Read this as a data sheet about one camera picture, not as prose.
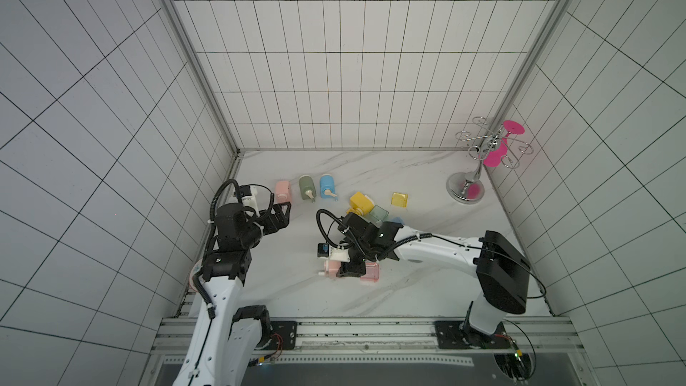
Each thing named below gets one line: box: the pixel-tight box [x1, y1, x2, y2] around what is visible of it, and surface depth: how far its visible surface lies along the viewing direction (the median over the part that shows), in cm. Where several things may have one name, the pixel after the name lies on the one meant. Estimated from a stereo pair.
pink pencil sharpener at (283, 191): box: [275, 180, 293, 204], surface depth 100 cm
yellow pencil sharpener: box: [346, 191, 375, 216], surface depth 100 cm
